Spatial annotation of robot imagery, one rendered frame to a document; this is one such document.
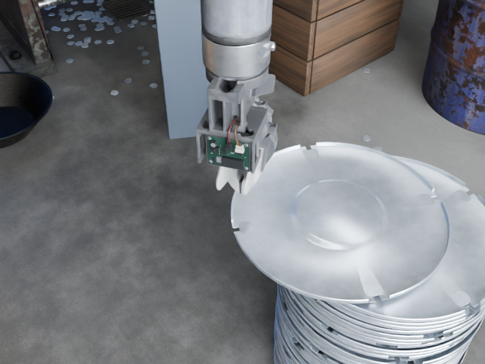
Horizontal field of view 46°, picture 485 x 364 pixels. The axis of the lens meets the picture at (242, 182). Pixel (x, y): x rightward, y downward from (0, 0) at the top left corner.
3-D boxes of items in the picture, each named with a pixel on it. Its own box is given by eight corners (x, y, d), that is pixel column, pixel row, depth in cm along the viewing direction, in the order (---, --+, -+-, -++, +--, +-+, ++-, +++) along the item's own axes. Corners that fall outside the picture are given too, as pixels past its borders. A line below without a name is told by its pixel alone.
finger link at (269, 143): (238, 168, 76) (237, 115, 70) (242, 159, 78) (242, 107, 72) (272, 175, 75) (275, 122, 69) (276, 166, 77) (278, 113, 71)
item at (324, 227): (396, 134, 90) (397, 131, 89) (491, 281, 69) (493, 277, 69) (214, 159, 86) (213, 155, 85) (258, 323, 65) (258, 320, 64)
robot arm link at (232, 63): (213, 9, 65) (284, 18, 63) (215, 45, 68) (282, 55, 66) (190, 40, 60) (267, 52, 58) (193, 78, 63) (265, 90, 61)
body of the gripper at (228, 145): (195, 167, 70) (189, 82, 62) (217, 125, 76) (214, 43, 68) (256, 178, 68) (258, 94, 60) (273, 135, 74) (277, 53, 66)
